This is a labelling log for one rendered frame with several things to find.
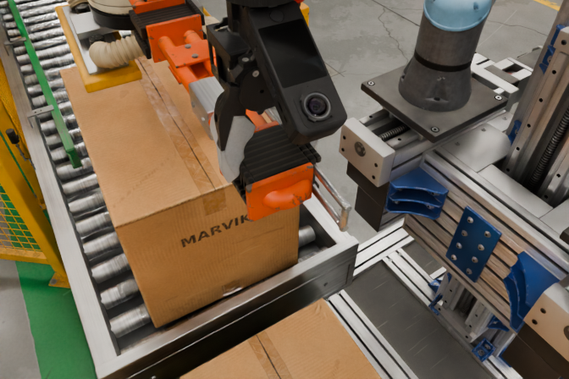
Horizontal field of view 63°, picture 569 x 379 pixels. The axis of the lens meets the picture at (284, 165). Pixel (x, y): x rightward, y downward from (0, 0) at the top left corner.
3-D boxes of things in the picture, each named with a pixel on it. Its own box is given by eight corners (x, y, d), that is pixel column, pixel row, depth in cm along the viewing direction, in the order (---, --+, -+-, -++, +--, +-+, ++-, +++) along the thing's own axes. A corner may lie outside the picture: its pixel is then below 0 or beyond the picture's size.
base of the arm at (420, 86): (432, 64, 109) (442, 24, 102) (484, 96, 100) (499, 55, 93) (383, 85, 103) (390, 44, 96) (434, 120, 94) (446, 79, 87)
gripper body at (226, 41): (276, 61, 50) (275, -56, 42) (315, 104, 45) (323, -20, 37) (208, 79, 48) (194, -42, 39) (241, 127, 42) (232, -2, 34)
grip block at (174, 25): (135, 40, 76) (125, 5, 72) (191, 26, 79) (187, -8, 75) (149, 64, 70) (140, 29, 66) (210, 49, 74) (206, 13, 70)
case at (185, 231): (100, 175, 152) (58, 69, 124) (214, 137, 165) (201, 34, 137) (155, 329, 114) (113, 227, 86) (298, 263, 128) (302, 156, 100)
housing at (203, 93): (190, 112, 62) (185, 83, 59) (236, 97, 64) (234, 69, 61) (208, 142, 58) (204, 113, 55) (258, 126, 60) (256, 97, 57)
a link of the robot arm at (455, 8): (406, 57, 93) (420, -10, 83) (424, 27, 101) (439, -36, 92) (468, 72, 89) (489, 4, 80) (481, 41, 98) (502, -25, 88)
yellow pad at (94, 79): (56, 14, 103) (48, -8, 100) (102, 4, 107) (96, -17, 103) (87, 95, 82) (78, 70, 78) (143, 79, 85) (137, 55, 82)
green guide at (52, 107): (-12, -8, 248) (-20, -25, 242) (9, -12, 252) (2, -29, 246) (50, 178, 150) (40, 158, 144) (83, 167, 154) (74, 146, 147)
